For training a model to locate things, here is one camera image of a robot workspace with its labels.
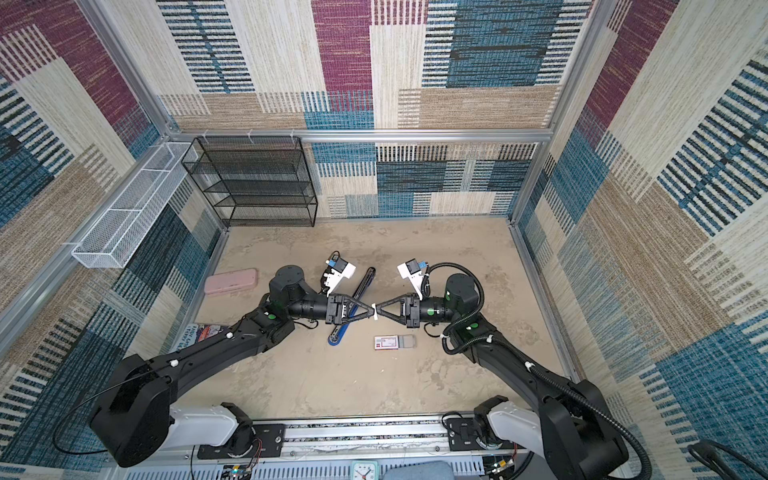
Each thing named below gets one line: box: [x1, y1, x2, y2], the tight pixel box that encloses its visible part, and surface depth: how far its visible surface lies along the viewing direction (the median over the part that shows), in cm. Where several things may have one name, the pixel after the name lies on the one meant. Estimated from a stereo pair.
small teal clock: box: [351, 460, 379, 480], surface depth 69 cm
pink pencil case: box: [204, 269, 258, 294], surface depth 103 cm
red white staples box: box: [374, 334, 417, 351], surface depth 91 cm
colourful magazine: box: [174, 324, 223, 352], surface depth 91 cm
